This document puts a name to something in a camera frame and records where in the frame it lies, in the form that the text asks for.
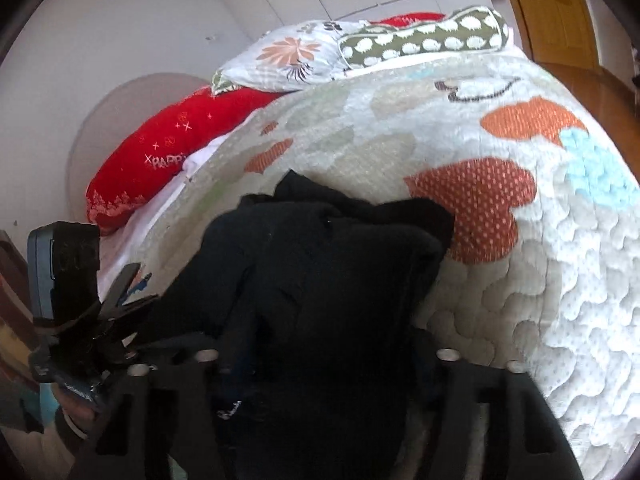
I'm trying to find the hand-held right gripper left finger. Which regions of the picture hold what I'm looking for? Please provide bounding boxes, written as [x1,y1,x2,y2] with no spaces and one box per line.
[75,346,227,480]

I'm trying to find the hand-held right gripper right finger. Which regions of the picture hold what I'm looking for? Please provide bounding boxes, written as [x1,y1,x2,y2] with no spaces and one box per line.
[424,349,586,480]

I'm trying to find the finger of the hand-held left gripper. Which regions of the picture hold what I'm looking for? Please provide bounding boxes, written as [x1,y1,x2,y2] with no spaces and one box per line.
[112,280,160,333]
[99,262,143,317]

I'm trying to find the black pants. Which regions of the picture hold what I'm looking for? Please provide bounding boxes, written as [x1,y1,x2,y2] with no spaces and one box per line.
[142,170,457,480]

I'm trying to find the person's left forearm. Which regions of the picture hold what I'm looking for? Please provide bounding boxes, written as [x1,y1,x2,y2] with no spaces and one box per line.
[50,407,103,466]

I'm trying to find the person's left hand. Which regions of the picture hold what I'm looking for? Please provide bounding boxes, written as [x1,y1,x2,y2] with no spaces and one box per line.
[51,385,102,425]

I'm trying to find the white bed sheet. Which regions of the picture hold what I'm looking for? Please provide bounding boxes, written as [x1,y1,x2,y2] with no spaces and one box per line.
[96,147,228,303]

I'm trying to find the quilted heart-print bedspread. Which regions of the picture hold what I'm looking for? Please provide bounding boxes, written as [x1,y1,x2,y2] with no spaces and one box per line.
[134,51,640,473]

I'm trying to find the red embroidered pillow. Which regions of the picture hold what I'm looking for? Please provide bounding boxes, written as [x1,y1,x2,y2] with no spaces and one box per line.
[85,85,287,237]

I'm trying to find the rounded pale headboard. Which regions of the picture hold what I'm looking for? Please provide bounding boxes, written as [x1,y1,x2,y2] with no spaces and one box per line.
[65,72,212,223]

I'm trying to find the white floral pillow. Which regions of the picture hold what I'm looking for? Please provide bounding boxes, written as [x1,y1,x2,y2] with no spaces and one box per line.
[210,19,372,97]

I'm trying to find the green dotted bolster pillow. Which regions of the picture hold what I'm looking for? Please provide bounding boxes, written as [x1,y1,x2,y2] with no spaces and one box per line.
[337,5,512,72]

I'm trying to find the wooden door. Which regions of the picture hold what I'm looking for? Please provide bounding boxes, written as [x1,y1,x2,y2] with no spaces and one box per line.
[492,0,602,70]

